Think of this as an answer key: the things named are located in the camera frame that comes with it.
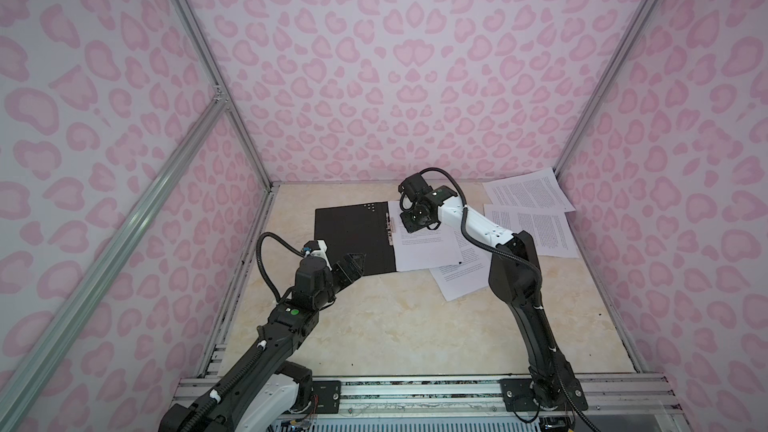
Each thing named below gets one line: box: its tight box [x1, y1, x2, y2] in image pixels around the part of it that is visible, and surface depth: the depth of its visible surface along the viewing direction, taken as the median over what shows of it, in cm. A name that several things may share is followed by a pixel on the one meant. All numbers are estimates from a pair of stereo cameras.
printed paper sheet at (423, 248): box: [388, 201, 464, 271], surface depth 100 cm
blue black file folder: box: [314, 201, 396, 275], surface depth 111 cm
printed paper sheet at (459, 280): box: [429, 228, 491, 302], surface depth 95 cm
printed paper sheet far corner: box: [482, 167, 576, 212], surface depth 120 cm
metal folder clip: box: [385, 212, 394, 246], surface depth 107 cm
